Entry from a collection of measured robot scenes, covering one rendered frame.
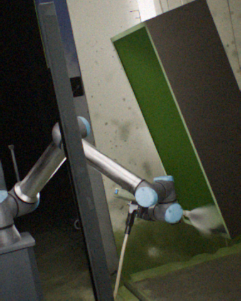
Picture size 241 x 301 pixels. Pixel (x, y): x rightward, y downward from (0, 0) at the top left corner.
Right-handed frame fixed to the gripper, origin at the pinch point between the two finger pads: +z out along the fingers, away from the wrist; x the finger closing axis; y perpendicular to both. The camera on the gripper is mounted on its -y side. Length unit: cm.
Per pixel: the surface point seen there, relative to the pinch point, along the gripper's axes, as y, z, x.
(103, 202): -3, 91, 37
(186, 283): 35, 42, 83
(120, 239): 18, 88, 55
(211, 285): 32, 24, 87
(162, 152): -38, 34, 34
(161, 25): -86, -19, -22
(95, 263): 30, -80, -62
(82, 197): 10, -80, -73
